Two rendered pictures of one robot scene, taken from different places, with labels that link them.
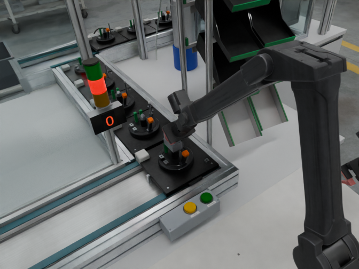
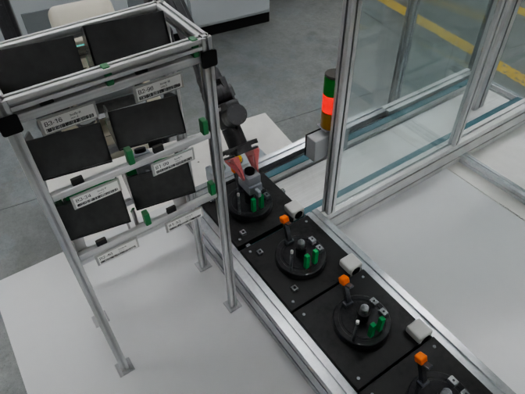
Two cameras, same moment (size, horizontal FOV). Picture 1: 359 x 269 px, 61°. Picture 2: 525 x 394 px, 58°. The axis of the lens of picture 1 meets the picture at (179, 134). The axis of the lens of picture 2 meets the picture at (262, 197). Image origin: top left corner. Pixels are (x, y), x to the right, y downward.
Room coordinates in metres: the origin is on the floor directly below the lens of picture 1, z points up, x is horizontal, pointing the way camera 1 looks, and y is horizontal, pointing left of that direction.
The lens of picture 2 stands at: (1.89, 0.01, 2.02)
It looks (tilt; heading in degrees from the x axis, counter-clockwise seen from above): 45 degrees down; 177
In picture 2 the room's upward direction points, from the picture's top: 1 degrees counter-clockwise
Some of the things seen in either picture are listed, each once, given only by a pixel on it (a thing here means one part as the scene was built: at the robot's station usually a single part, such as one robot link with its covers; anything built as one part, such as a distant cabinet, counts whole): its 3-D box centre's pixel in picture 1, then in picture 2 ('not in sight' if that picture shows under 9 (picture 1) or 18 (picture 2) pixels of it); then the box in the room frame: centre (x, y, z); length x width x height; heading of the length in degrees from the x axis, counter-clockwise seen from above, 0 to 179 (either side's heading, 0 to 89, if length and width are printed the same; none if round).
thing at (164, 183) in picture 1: (176, 161); (249, 206); (0.86, 0.02, 0.96); 0.24 x 0.24 x 0.02; 31
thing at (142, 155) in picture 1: (142, 157); (294, 210); (0.89, 0.16, 0.97); 0.05 x 0.05 x 0.04; 31
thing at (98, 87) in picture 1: (97, 84); (332, 101); (0.86, 0.25, 1.33); 0.05 x 0.05 x 0.05
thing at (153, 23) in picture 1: (163, 16); not in sight; (2.40, 0.04, 1.01); 0.24 x 0.24 x 0.13; 31
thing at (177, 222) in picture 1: (190, 213); (237, 166); (0.63, -0.01, 0.93); 0.21 x 0.07 x 0.06; 121
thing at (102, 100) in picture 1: (100, 97); (330, 117); (0.86, 0.25, 1.28); 0.05 x 0.05 x 0.05
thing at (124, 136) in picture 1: (143, 120); (301, 248); (1.08, 0.15, 1.01); 0.24 x 0.24 x 0.13; 31
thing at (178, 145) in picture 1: (171, 137); (251, 180); (0.87, 0.03, 1.08); 0.08 x 0.04 x 0.07; 31
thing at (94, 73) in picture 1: (93, 70); (333, 84); (0.86, 0.25, 1.38); 0.05 x 0.05 x 0.05
